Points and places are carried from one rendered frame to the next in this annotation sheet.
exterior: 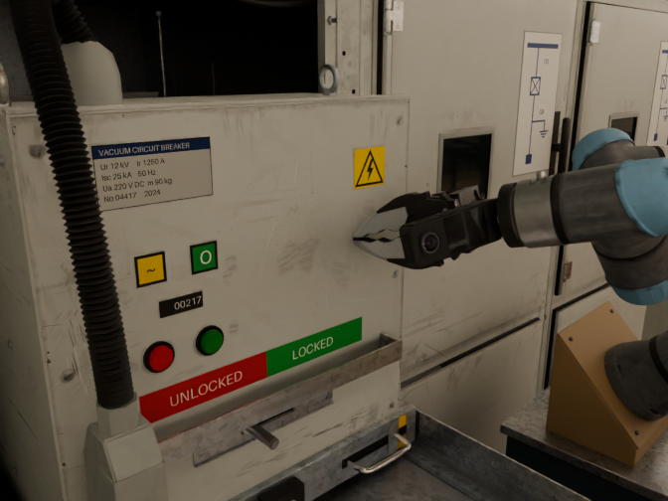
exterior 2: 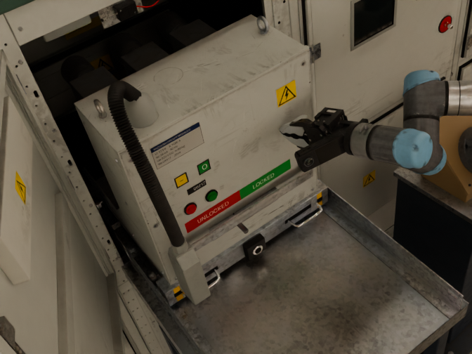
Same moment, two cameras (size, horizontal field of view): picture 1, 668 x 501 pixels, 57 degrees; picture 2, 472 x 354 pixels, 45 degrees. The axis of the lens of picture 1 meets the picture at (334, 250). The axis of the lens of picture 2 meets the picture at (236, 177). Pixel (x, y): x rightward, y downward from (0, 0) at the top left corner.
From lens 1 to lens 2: 0.77 m
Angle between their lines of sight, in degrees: 31
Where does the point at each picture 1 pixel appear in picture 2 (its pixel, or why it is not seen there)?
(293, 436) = (258, 217)
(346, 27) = not seen: outside the picture
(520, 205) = (352, 144)
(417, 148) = (333, 17)
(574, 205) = (375, 152)
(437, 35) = not seen: outside the picture
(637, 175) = (402, 145)
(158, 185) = (179, 149)
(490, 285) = (399, 74)
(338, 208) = (270, 119)
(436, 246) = (312, 162)
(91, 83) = (144, 118)
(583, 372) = not seen: hidden behind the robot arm
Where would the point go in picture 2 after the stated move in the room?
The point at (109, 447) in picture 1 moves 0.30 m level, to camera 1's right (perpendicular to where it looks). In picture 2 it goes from (178, 259) to (316, 260)
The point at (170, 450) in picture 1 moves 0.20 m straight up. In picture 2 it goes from (201, 244) to (183, 187)
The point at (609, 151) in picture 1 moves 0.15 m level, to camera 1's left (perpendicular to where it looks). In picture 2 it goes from (418, 90) to (346, 93)
